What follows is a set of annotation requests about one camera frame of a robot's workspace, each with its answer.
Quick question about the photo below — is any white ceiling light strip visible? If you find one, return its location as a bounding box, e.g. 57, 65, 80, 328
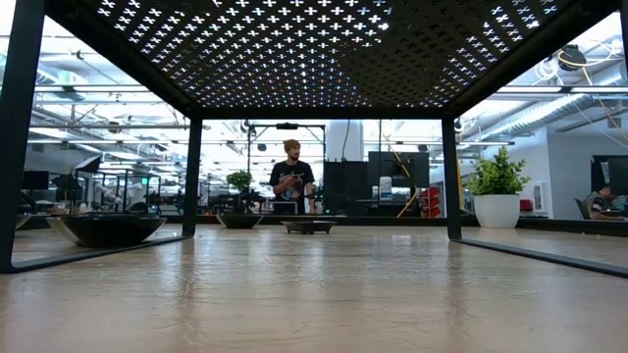
495, 85, 628, 95

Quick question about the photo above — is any black ceiling cable reel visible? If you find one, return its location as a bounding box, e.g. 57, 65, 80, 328
557, 43, 588, 73

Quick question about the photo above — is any black monitor with pale screen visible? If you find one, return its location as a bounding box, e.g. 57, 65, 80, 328
591, 155, 628, 197

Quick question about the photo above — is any yellow ceiling cable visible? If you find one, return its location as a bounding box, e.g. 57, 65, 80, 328
556, 48, 628, 146

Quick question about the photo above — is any yellow background cable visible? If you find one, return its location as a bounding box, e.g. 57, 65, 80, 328
381, 138, 419, 218

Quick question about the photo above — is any black perforated metal stand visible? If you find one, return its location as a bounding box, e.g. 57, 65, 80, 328
0, 0, 628, 279

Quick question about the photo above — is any silver ceiling duct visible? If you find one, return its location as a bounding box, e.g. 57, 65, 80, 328
483, 61, 628, 143

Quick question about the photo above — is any black background gantry frame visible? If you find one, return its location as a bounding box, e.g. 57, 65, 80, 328
246, 122, 327, 217

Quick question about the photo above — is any small black monitor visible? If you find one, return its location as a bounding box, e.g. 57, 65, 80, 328
22, 170, 51, 192

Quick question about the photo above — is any black background robot rig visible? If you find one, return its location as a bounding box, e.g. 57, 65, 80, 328
208, 190, 269, 216

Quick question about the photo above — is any black background cabinet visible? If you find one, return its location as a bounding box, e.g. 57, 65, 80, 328
323, 160, 369, 217

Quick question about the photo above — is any black leaf-shaped mini plate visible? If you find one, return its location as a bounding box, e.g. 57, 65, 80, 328
214, 213, 265, 230

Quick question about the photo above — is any black square mini plate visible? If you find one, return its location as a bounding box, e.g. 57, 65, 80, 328
281, 220, 339, 235

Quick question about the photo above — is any black studio softbox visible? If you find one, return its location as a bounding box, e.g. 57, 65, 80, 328
73, 155, 103, 175

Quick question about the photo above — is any green plant in white pot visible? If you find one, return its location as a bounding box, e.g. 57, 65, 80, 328
462, 145, 533, 229

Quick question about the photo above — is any white framed wall sign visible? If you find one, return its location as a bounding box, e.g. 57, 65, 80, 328
532, 180, 547, 215

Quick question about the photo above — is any large dark bowl left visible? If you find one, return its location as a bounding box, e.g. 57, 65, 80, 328
46, 212, 168, 248

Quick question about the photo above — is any person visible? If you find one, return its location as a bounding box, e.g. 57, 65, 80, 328
581, 182, 627, 222
268, 138, 317, 216

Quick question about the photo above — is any black background monitor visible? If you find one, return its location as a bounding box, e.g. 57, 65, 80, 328
367, 151, 431, 189

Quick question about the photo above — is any small green potted plant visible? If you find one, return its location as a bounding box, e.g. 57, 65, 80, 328
225, 170, 254, 196

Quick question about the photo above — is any red storage bins stack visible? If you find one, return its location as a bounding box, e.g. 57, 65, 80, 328
419, 184, 443, 219

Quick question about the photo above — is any black studio light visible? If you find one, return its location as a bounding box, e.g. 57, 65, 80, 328
51, 174, 84, 203

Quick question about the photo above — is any yellow hanging power cable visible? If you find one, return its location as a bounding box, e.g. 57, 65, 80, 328
456, 156, 465, 213

